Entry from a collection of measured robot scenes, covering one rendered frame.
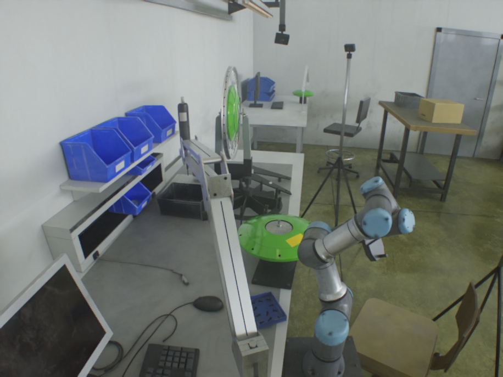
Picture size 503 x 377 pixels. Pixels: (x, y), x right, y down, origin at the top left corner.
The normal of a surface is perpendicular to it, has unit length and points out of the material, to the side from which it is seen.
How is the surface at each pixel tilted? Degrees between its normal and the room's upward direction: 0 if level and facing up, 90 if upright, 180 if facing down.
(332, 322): 5
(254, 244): 23
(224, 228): 53
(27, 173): 90
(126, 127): 88
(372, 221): 88
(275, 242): 14
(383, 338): 0
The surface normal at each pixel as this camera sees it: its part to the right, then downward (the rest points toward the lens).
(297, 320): 0.00, -0.90
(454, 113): 0.11, 0.43
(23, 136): 0.98, 0.07
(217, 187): 0.32, 0.40
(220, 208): 0.26, -0.22
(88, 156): -0.18, 0.46
